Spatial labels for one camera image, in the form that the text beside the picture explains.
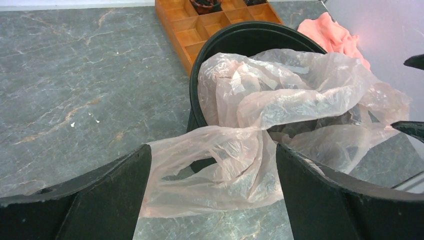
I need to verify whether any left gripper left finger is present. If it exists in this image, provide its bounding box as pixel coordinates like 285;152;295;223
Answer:
0;144;152;240

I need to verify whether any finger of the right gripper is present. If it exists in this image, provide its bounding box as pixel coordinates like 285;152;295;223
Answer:
391;120;424;143
403;54;424;70

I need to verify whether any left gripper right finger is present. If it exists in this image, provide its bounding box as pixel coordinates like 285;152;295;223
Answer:
276;144;424;240

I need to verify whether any pink translucent trash bag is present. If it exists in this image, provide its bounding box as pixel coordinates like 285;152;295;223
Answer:
140;49;411;218

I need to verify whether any black plastic trash bin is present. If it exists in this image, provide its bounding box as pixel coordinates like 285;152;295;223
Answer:
186;20;329;174

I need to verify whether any salmon pink cloth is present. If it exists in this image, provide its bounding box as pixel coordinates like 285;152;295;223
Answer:
297;12;370;70

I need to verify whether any black bag roll right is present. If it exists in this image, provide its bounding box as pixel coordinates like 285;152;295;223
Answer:
244;0;268;6

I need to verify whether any black bag roll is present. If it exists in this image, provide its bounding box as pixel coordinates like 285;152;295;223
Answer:
190;0;222;15
244;0;268;6

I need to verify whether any orange compartment tray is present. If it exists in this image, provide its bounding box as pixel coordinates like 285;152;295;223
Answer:
154;0;283;75

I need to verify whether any black bag roll left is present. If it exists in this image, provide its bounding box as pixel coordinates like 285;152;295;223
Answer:
190;0;222;15

